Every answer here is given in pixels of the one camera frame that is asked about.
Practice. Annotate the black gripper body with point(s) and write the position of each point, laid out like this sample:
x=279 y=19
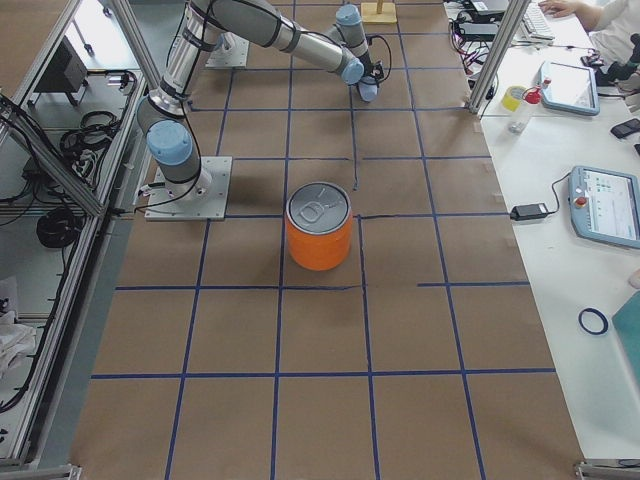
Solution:
x=365 y=60

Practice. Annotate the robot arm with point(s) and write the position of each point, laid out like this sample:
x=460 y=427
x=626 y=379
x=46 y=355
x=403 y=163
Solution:
x=217 y=34

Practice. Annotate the wooden cup stand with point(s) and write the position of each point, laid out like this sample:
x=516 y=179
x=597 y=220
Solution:
x=378 y=12

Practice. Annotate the person hand on keyboard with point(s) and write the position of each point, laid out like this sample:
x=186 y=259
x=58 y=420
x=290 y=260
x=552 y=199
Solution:
x=559 y=8

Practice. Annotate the black power adapter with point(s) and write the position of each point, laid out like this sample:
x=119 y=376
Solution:
x=478 y=32

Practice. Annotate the yellow tape roll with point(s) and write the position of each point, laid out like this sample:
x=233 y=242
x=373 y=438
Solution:
x=513 y=97

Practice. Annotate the clear plastic bottle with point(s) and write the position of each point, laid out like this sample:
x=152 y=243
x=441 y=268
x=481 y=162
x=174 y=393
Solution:
x=530 y=101

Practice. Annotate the orange can with grey lid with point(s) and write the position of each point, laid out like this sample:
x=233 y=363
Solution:
x=318 y=220

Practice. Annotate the white keyboard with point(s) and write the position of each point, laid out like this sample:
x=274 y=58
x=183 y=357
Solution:
x=534 y=26

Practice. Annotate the teach pendant far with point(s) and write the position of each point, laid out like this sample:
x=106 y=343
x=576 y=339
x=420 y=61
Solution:
x=569 y=88

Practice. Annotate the teach pendant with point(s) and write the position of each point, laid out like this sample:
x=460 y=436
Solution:
x=604 y=206
x=569 y=88

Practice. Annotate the black adapter on desk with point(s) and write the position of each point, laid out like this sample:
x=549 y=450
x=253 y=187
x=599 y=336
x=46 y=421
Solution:
x=525 y=212

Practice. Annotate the teach pendant near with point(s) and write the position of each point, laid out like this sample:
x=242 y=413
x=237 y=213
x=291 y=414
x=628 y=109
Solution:
x=604 y=206

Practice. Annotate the teal folder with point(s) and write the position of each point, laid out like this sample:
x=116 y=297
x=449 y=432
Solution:
x=626 y=323

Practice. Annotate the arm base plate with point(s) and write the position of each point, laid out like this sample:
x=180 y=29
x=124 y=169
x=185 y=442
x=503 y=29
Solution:
x=230 y=52
x=207 y=200

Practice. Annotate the aluminium frame post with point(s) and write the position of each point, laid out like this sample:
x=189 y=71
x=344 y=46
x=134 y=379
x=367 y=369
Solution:
x=506 y=31

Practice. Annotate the aluminium frame rail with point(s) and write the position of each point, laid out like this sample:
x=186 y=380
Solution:
x=65 y=124

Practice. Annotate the black cable coil floor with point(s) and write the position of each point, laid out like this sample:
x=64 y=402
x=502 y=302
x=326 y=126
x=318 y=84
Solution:
x=59 y=228

